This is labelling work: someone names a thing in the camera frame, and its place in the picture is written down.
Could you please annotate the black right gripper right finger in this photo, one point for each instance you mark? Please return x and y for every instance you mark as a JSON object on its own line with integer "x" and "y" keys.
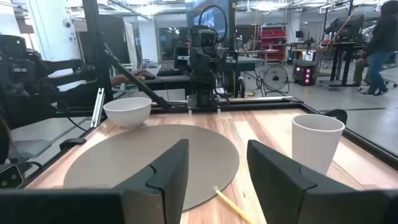
{"x": 273, "y": 186}

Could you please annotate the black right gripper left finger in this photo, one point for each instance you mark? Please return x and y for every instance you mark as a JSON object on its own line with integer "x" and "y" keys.
{"x": 168, "y": 174}

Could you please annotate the yellow chopstick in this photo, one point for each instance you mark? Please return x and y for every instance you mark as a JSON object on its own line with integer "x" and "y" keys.
{"x": 231, "y": 205}

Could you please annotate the white bowl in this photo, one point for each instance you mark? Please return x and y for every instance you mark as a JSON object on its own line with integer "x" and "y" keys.
{"x": 127, "y": 115}

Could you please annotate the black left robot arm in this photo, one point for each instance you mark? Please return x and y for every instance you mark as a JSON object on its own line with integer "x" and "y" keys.
{"x": 203, "y": 90}

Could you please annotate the grey desk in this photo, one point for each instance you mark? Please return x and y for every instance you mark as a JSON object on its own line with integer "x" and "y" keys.
{"x": 248, "y": 63}

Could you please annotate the round grey placemat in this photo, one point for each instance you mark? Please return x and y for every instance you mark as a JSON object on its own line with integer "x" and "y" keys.
{"x": 124, "y": 155}

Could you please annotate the blue screen monitor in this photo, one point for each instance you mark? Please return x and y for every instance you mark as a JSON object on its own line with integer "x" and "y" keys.
{"x": 192, "y": 12}

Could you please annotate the black computer mouse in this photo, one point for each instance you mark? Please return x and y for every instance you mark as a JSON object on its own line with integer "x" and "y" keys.
{"x": 150, "y": 76}

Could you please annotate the white ribbed cup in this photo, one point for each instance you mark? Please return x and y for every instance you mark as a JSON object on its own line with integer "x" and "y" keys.
{"x": 314, "y": 143}

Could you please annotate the red bin shelf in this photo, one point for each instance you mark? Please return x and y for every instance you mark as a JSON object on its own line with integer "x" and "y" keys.
{"x": 272, "y": 40}

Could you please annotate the floor fan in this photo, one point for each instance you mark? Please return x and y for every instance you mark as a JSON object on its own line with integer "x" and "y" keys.
{"x": 275, "y": 77}

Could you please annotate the person's hand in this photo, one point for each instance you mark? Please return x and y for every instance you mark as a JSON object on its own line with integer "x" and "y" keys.
{"x": 124, "y": 79}

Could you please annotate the black table clamp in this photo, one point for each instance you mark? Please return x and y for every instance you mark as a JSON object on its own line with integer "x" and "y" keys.
{"x": 73, "y": 143}
{"x": 337, "y": 115}

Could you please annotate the black computer tower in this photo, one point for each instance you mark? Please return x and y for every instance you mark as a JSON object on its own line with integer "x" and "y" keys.
{"x": 304, "y": 73}

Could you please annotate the black standing desk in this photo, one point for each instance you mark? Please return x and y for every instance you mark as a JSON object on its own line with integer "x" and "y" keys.
{"x": 342, "y": 62}

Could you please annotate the person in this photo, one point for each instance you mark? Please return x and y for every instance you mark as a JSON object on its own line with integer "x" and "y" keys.
{"x": 360, "y": 71}
{"x": 382, "y": 40}

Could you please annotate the black desk monitor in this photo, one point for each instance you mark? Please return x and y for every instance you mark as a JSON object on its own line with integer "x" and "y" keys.
{"x": 348, "y": 28}

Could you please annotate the black equipment stack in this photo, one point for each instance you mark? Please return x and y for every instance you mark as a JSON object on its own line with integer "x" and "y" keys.
{"x": 18, "y": 77}

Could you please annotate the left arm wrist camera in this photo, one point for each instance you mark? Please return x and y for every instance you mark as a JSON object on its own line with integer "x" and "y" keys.
{"x": 206, "y": 39}

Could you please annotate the black table frame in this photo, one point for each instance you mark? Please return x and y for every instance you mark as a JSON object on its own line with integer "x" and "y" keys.
{"x": 248, "y": 105}

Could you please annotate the silver aluminium rail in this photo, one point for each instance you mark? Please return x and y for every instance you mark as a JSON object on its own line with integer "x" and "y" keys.
{"x": 98, "y": 105}

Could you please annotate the black gantry post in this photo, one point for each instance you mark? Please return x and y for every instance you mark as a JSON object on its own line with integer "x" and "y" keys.
{"x": 96, "y": 46}

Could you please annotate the white dome camera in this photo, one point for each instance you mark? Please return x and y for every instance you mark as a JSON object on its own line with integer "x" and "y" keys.
{"x": 67, "y": 23}

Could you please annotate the black camera box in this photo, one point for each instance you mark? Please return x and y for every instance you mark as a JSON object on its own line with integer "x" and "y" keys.
{"x": 11, "y": 176}

